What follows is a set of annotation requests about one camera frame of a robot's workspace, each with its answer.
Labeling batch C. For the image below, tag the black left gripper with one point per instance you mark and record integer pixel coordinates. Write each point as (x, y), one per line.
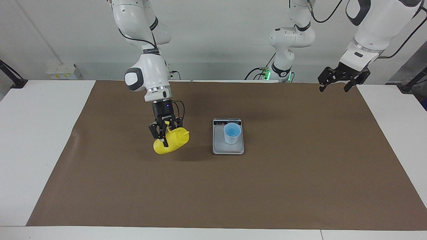
(350, 72)

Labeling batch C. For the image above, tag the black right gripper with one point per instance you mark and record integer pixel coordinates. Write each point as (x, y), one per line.
(163, 111)

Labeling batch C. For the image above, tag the white wall socket box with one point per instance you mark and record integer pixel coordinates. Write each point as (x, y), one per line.
(63, 71)

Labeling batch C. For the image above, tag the brown table mat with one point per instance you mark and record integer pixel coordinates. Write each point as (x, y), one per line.
(200, 186)

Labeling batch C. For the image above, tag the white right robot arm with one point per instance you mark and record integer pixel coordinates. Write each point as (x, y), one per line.
(150, 76)

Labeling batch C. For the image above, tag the light blue plastic cup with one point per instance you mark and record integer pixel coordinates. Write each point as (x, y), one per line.
(232, 133)

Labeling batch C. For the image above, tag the yellow squeeze bottle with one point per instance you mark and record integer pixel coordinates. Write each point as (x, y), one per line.
(175, 141)

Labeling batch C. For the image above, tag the silver digital kitchen scale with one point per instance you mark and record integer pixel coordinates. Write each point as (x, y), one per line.
(220, 146)

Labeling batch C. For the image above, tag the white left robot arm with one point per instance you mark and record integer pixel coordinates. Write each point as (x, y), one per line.
(377, 26)

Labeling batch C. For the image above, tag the black clamp stand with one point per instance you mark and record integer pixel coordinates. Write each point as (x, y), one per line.
(413, 81)
(13, 78)

